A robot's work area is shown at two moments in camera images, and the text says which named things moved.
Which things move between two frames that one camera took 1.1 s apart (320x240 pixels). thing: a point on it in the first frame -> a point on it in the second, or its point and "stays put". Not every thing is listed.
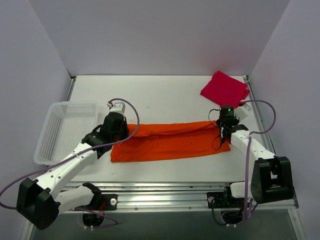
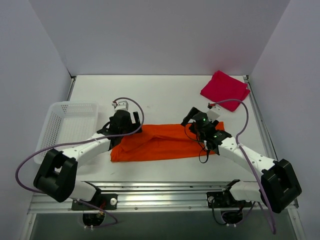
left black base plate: (101, 202) stays put
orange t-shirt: (153, 142) stays put
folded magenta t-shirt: (226, 90) stays put
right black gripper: (225, 128) -> (191, 116)
